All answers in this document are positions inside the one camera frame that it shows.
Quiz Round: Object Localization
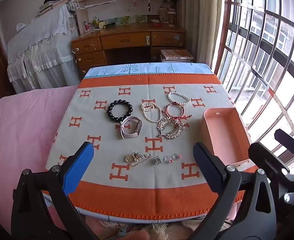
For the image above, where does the cream curtain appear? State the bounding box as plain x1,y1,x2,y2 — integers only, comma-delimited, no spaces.
181,0,228,68

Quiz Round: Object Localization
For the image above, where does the cream fluffy cloth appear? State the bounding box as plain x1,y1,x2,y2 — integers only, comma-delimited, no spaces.
97,221,177,240

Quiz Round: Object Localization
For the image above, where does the pearl bracelet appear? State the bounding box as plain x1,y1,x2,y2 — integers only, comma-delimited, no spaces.
167,91,189,106

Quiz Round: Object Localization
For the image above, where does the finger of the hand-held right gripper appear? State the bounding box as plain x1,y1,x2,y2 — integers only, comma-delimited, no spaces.
274,129,294,160
248,142,294,188

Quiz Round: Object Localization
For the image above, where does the rhinestone safety pin brooch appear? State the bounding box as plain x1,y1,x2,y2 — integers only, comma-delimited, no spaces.
131,154,152,166

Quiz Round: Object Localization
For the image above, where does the long pearl necklace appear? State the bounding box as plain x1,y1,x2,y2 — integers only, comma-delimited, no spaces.
141,101,162,124

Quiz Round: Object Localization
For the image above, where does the rose gold bangle red cord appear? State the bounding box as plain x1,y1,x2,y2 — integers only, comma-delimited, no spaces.
165,102,194,120

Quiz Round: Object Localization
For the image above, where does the piano under white lace cover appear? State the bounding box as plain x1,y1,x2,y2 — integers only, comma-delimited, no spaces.
7,1,81,93

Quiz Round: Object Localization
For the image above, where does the pink bedsheet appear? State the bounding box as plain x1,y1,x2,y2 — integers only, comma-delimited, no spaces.
0,85,87,240

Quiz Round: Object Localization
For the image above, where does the desk pen holder clutter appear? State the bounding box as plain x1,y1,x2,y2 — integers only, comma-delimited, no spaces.
83,16,105,30

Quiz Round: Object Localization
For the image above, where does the black bead bracelet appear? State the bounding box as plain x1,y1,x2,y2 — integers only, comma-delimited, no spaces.
107,99,133,123

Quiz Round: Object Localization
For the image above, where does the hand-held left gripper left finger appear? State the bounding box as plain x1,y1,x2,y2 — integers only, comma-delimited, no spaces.
10,142,100,240

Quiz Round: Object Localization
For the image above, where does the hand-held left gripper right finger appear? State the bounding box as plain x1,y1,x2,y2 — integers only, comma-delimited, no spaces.
187,142,278,240

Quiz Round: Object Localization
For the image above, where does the pink box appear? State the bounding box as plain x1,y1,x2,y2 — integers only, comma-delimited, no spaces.
199,107,252,168

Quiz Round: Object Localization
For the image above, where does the wooden desk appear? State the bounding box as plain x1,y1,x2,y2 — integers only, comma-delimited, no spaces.
71,26,187,80

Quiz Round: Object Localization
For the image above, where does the wooden bookshelf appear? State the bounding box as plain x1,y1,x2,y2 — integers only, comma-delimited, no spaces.
72,0,181,35

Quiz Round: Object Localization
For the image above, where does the stack of books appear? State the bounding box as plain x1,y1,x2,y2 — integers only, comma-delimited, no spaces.
35,0,72,18

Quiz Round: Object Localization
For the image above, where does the blue patterned sheet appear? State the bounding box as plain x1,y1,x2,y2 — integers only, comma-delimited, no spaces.
83,62,214,77

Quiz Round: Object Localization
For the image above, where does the orange and grey patterned blanket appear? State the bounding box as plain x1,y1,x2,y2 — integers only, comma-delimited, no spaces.
45,74,259,220

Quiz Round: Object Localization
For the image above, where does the metal window grille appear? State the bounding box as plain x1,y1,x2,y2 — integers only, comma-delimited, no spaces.
212,0,294,180

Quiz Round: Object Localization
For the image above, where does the glass jar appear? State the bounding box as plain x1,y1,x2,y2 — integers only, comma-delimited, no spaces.
168,11,177,27

